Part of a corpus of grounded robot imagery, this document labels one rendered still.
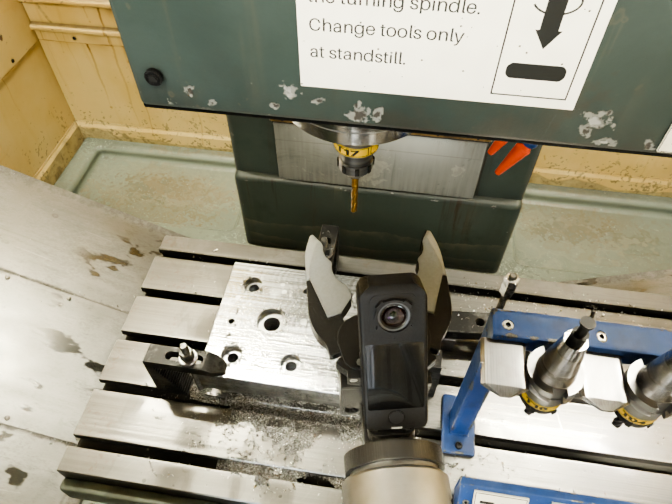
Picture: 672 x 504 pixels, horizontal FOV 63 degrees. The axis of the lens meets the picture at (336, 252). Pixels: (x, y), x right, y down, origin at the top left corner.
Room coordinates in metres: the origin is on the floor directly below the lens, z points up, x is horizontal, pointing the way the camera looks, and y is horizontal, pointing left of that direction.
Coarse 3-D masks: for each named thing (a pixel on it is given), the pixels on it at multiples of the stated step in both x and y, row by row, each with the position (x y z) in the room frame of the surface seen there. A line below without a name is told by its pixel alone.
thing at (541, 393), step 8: (536, 352) 0.31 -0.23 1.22; (528, 360) 0.30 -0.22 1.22; (536, 360) 0.30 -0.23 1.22; (528, 368) 0.29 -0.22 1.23; (528, 376) 0.28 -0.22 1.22; (536, 376) 0.28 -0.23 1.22; (584, 376) 0.28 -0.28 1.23; (528, 384) 0.28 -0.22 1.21; (536, 384) 0.27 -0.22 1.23; (544, 384) 0.27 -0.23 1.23; (576, 384) 0.27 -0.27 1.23; (536, 392) 0.27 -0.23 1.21; (544, 392) 0.26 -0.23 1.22; (552, 392) 0.26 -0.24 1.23; (560, 392) 0.26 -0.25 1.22; (568, 392) 0.26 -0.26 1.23; (576, 392) 0.26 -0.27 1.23; (544, 400) 0.26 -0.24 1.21; (560, 400) 0.26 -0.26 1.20; (568, 400) 0.26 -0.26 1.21
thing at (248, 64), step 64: (128, 0) 0.29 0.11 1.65; (192, 0) 0.29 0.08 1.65; (256, 0) 0.28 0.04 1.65; (640, 0) 0.25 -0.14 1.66; (192, 64) 0.29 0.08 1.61; (256, 64) 0.28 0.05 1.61; (640, 64) 0.25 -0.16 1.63; (384, 128) 0.28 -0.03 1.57; (448, 128) 0.26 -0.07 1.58; (512, 128) 0.26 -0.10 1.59; (576, 128) 0.25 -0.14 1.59; (640, 128) 0.25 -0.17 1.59
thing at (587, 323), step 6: (582, 318) 0.29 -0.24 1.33; (588, 318) 0.29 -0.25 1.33; (582, 324) 0.28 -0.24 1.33; (588, 324) 0.28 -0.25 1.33; (594, 324) 0.28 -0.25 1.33; (576, 330) 0.29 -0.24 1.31; (582, 330) 0.28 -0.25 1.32; (588, 330) 0.28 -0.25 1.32; (570, 336) 0.28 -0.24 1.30; (576, 336) 0.28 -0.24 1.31; (582, 336) 0.28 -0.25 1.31; (588, 336) 0.28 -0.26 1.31; (570, 342) 0.28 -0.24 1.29; (576, 342) 0.28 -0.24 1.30; (582, 342) 0.28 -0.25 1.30
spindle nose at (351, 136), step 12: (312, 132) 0.42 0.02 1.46; (324, 132) 0.41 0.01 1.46; (336, 132) 0.40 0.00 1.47; (348, 132) 0.40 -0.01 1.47; (360, 132) 0.40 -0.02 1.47; (372, 132) 0.40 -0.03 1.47; (384, 132) 0.40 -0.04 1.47; (396, 132) 0.41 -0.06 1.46; (408, 132) 0.42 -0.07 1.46; (348, 144) 0.40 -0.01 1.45; (360, 144) 0.40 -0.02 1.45; (372, 144) 0.40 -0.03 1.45
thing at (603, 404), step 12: (588, 360) 0.30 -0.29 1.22; (600, 360) 0.30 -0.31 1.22; (612, 360) 0.30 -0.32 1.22; (588, 372) 0.29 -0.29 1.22; (600, 372) 0.29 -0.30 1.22; (612, 372) 0.29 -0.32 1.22; (588, 384) 0.27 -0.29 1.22; (600, 384) 0.27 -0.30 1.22; (612, 384) 0.27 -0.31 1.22; (588, 396) 0.26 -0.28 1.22; (600, 396) 0.26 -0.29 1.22; (612, 396) 0.26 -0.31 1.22; (624, 396) 0.26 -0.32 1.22; (600, 408) 0.24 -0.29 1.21; (612, 408) 0.24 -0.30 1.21
